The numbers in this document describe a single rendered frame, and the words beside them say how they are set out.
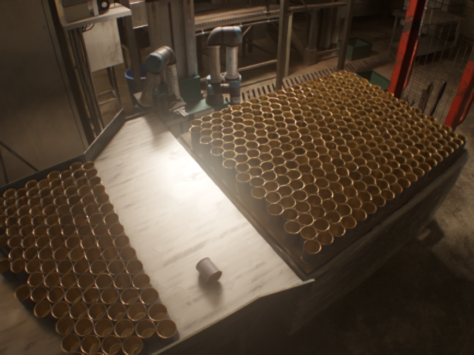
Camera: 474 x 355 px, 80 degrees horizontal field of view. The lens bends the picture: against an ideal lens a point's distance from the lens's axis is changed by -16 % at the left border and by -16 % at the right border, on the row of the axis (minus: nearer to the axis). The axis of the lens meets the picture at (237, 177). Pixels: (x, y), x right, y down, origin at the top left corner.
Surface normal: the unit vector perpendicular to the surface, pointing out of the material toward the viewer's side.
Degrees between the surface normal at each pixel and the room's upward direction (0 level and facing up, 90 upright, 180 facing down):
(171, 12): 90
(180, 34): 90
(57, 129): 90
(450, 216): 0
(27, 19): 90
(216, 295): 0
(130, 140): 0
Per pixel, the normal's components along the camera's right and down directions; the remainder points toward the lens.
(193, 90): 0.50, 0.58
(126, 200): 0.00, -0.74
